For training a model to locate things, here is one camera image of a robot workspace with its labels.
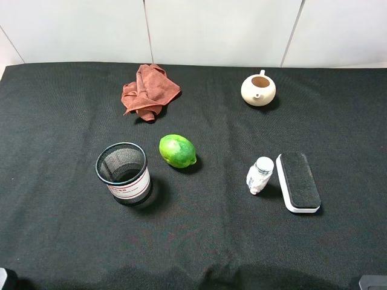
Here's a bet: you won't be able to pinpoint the clear bottle of white pills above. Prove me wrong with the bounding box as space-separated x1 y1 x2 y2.
246 156 274 195

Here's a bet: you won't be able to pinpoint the green lime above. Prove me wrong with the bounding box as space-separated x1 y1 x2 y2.
159 134 197 169

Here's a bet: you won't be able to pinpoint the crumpled red-brown cloth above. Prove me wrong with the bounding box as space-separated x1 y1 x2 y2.
121 64 181 121

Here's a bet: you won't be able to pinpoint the black mesh pen cup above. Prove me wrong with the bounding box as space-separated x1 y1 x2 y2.
95 142 152 206

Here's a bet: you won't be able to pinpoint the black tablecloth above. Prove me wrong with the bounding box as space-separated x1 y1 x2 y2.
1 63 386 289

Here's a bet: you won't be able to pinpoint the cream ceramic teapot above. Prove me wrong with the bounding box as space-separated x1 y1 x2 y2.
241 69 276 107

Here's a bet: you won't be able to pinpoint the black and white board eraser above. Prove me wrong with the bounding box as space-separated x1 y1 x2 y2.
276 152 321 214

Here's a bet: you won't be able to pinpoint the grey base part right corner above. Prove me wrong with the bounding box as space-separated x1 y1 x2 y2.
359 275 387 290

